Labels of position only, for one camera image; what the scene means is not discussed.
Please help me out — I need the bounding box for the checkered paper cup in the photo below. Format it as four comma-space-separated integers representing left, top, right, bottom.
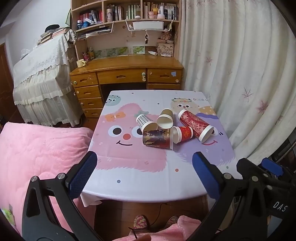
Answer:
136, 114, 158, 133

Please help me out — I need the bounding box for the tall red paper cup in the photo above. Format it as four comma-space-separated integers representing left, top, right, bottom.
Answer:
178, 109, 214, 143

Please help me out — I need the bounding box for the small red paper cup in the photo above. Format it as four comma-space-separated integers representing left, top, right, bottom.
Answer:
171, 126, 193, 144

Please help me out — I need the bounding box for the dark red printed cup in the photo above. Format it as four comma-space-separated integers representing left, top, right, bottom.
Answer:
142, 129, 173, 150

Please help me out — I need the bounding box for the beige paper cup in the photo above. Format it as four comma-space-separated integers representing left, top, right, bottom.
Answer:
157, 108, 174, 129

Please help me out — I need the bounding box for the metal rack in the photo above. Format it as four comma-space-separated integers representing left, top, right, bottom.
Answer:
271, 129, 296, 172

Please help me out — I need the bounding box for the pink fleece clothing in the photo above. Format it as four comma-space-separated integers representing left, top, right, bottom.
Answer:
115, 215, 201, 240

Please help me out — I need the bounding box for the patterned slipper right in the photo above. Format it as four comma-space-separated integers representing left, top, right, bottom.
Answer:
164, 216, 179, 229

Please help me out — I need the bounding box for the patterned slipper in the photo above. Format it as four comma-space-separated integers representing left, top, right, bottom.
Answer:
133, 214, 149, 230
164, 216, 179, 229

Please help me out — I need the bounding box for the pink blanket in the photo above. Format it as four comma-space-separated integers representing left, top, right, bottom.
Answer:
1, 122, 93, 232

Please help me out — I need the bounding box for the patterned slipper left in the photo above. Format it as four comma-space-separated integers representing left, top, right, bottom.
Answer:
133, 214, 149, 230

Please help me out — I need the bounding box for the cartoon printed tablecloth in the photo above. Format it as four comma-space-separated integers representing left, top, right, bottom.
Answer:
81, 90, 240, 206

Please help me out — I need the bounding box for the white floral curtain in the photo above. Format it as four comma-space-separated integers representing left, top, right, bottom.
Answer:
178, 1, 295, 163

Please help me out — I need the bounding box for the white lace covered piano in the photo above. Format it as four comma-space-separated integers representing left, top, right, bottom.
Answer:
13, 29, 83, 126

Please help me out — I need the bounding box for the wooden desk with drawers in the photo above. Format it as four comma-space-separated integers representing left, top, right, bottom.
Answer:
70, 55, 184, 130

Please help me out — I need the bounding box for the cardboard box on desk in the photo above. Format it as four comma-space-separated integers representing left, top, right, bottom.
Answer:
157, 43, 174, 57

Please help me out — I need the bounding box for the white box on shelf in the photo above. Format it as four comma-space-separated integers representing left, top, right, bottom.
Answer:
132, 21, 164, 30

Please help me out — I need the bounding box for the wooden bookshelf hutch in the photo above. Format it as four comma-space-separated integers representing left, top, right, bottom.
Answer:
71, 1, 182, 59

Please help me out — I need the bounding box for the black cable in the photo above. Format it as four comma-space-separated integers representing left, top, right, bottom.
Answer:
128, 202, 169, 240

